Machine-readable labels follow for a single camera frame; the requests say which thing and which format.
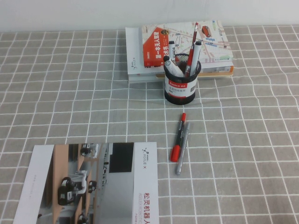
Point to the black mesh pen holder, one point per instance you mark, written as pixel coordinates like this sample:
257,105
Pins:
177,98

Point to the grey checked tablecloth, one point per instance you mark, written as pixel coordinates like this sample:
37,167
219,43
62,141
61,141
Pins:
70,93

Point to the tan notebook orange spine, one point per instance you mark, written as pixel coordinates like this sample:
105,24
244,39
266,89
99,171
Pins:
215,73

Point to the AgileX robot photo brochure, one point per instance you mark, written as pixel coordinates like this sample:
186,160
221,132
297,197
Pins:
121,186

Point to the white AgileX booklet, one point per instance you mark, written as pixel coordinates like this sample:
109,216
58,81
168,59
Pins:
133,46

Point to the black marker with red cap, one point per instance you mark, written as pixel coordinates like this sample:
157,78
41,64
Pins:
175,154

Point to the silver grey pen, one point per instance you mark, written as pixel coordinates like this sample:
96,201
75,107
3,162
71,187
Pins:
180,163

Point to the red gel pen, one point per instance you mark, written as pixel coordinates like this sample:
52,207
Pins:
190,60

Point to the leaning white marker grey band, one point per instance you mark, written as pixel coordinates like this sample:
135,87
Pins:
174,67

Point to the map cover book orange band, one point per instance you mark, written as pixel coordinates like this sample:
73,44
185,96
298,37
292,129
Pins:
217,46

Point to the upright white marker black cap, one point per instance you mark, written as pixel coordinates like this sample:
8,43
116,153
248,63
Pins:
172,50

